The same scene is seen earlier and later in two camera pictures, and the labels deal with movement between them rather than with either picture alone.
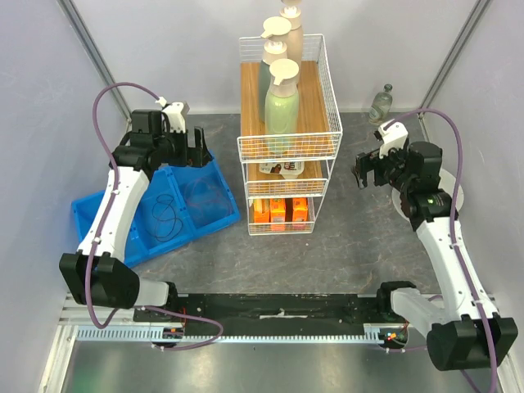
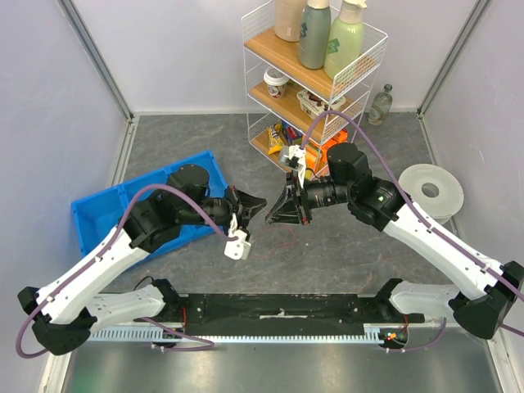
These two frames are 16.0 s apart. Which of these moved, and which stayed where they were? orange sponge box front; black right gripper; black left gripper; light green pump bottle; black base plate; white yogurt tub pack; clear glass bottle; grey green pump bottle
Moved: white yogurt tub pack; black right gripper; light green pump bottle; black left gripper; grey green pump bottle; orange sponge box front
Stayed: clear glass bottle; black base plate
